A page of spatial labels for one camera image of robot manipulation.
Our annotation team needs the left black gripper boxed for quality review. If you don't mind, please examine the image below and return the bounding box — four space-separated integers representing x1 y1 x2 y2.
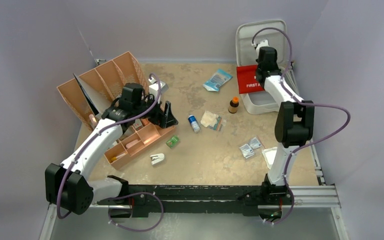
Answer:
133 93 177 128

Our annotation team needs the red first aid pouch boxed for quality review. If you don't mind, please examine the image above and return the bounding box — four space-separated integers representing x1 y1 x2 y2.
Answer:
236 64 264 94

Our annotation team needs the brown bottle orange cap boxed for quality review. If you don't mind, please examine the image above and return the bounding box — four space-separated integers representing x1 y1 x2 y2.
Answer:
228 96 239 114

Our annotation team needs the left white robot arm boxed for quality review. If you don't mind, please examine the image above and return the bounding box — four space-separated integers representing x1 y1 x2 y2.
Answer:
44 81 178 215

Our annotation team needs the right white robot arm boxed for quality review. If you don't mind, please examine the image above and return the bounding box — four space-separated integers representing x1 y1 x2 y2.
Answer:
255 45 315 204

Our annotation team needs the green small box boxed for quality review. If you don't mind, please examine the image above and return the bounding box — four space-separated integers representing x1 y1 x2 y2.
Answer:
166 135 180 149

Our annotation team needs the blue white bandage roll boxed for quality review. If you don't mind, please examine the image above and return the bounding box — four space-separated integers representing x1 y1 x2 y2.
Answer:
187 114 201 133

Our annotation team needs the grey open storage case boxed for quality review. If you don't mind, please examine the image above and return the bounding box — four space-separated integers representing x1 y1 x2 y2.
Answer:
235 19 290 115

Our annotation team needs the beige gauze wrap packet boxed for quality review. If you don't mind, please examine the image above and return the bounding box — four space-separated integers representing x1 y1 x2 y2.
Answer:
200 110 227 132

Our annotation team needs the white stapler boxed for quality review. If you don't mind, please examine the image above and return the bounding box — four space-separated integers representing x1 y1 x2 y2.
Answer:
150 153 165 166

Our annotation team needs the pink desk tray organizer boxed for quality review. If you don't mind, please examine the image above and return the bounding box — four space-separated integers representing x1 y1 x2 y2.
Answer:
104 119 176 170

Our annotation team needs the blue white wipes packet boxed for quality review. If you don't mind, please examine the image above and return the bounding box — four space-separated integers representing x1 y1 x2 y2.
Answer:
202 68 233 92

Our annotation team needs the dark folder in rack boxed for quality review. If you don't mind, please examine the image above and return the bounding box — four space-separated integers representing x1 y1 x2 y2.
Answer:
73 73 99 116

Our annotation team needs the pink file organizer rack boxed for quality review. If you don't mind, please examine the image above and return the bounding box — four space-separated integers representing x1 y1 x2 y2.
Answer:
57 51 150 131

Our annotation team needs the alcohol pad sachet pair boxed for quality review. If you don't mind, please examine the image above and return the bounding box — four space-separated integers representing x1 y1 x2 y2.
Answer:
239 143 255 159

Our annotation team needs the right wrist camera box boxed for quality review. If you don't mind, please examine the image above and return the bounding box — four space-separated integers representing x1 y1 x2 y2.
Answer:
252 39 270 53

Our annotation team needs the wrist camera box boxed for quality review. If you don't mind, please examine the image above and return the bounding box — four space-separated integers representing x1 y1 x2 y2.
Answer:
148 79 169 97
252 39 270 53

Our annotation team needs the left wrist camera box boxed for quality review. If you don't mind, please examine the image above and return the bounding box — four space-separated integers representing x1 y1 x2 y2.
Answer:
148 79 169 97

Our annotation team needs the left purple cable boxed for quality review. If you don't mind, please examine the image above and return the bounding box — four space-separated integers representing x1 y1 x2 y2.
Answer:
56 73 162 220

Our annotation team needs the base loop purple cable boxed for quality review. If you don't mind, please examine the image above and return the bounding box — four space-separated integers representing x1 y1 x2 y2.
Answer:
107 193 165 233

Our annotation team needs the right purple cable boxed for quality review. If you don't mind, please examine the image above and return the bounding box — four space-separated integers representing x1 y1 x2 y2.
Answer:
251 27 351 226

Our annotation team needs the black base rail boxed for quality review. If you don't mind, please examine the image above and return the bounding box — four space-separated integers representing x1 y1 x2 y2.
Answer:
98 181 294 220

